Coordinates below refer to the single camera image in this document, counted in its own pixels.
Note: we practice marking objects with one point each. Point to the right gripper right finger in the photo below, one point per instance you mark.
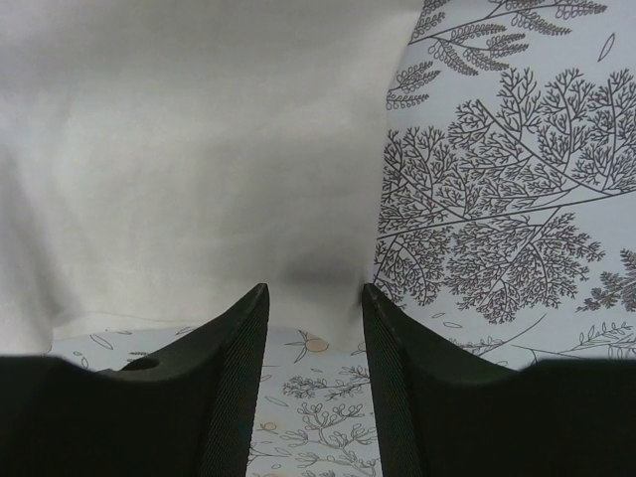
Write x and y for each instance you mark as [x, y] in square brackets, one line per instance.
[442, 411]

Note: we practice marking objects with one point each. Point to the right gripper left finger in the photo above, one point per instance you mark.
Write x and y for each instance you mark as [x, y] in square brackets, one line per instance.
[184, 410]

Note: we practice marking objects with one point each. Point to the white t shirt red print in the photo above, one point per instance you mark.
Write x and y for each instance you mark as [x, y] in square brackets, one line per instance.
[160, 158]

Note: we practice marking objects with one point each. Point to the floral table cloth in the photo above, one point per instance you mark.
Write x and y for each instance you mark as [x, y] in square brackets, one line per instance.
[507, 221]

